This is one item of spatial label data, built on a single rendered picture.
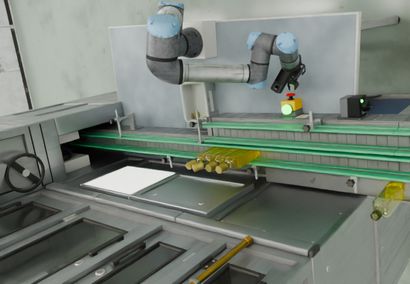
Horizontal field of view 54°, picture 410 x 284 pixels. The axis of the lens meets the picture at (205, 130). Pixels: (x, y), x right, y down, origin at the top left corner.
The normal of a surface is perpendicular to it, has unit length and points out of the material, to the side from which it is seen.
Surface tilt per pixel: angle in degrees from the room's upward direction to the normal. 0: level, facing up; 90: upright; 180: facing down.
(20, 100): 90
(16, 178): 90
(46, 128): 90
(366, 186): 0
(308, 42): 0
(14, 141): 90
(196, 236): 0
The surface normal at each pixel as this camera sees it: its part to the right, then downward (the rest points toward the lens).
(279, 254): -0.14, -0.97
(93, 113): 0.76, 0.04
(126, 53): -0.63, 0.25
